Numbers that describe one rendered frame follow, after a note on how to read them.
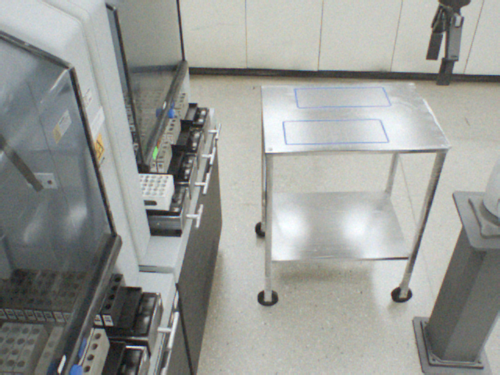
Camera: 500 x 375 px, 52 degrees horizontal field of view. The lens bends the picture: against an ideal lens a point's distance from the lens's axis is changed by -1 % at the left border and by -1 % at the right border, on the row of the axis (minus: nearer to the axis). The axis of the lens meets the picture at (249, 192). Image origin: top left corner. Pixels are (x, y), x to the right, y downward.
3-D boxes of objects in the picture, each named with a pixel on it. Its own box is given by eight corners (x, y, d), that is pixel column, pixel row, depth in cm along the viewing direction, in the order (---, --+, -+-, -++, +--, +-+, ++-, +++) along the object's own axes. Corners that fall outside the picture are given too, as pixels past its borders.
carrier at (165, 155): (166, 154, 165) (163, 139, 162) (172, 154, 165) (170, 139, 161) (158, 176, 157) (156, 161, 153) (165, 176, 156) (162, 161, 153)
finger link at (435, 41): (431, 34, 128) (430, 33, 129) (426, 60, 133) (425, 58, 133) (443, 34, 128) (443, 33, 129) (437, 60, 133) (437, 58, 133)
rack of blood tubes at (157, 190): (68, 208, 149) (63, 192, 145) (80, 187, 156) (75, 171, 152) (168, 213, 146) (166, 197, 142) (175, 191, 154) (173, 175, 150)
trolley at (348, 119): (257, 308, 219) (255, 152, 165) (255, 232, 254) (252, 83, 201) (412, 304, 219) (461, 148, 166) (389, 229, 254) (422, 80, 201)
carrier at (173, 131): (175, 128, 177) (173, 113, 173) (180, 128, 177) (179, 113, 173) (168, 148, 168) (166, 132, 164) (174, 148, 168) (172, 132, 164)
